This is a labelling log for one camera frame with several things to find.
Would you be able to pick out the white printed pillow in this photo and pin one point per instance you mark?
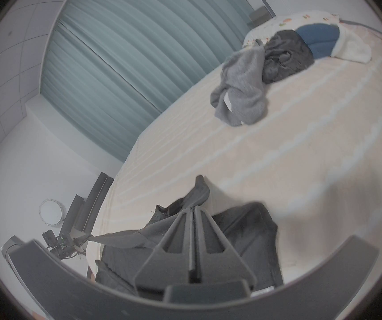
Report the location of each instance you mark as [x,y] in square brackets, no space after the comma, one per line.
[287,20]

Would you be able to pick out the dark blue garment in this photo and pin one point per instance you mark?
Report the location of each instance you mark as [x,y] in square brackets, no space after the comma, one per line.
[321,38]

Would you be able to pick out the grey bedside table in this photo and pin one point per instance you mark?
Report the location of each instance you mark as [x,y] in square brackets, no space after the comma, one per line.
[260,14]

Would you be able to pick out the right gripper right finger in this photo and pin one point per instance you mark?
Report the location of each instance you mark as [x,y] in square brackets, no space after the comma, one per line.
[224,268]

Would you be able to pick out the white garment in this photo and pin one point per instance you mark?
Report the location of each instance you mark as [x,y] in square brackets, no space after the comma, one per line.
[354,48]

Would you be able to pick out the grey garment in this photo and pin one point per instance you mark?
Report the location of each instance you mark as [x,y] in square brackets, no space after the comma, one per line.
[244,78]

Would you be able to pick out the black shiny garment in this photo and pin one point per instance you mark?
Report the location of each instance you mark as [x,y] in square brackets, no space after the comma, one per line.
[287,55]

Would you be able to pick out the bed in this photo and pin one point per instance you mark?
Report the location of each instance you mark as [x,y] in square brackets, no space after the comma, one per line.
[311,145]

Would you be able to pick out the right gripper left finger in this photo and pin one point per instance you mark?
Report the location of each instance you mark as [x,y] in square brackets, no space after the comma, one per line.
[164,268]

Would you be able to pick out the black T-shirt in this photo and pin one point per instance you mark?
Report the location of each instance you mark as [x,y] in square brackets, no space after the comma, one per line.
[251,232]

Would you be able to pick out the blue-green curtain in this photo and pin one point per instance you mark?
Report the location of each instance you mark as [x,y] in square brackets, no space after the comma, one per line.
[87,95]
[161,28]

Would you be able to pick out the round white lamp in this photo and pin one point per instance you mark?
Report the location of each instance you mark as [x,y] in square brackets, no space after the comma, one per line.
[50,212]

